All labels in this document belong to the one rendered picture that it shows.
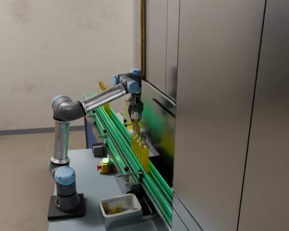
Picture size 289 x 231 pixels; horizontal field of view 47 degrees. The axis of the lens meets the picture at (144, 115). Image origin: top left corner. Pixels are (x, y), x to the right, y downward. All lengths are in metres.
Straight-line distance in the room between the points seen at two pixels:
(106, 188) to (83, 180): 0.20
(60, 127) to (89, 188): 0.53
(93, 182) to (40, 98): 2.80
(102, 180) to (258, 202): 1.79
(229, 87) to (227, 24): 0.13
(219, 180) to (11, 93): 4.43
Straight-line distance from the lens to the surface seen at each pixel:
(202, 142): 0.85
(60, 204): 2.08
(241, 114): 0.69
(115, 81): 2.03
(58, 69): 4.85
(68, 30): 4.75
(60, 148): 2.06
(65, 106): 1.87
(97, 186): 2.33
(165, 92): 2.07
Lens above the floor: 2.01
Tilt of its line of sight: 21 degrees down
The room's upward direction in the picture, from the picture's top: straight up
